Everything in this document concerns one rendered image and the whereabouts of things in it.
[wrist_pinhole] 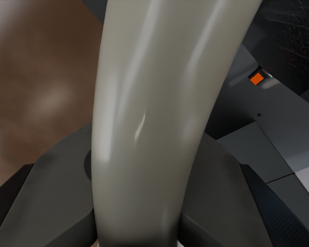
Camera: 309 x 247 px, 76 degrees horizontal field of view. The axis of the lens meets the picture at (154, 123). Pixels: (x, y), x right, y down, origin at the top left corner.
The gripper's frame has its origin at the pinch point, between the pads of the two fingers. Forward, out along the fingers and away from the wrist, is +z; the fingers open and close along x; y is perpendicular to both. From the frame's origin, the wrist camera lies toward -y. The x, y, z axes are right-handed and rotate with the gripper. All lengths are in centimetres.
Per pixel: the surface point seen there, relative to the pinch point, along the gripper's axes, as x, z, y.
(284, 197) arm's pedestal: 55, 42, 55
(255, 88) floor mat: 59, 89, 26
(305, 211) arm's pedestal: 57, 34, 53
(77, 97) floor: -40, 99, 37
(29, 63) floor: -62, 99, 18
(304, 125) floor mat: 94, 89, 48
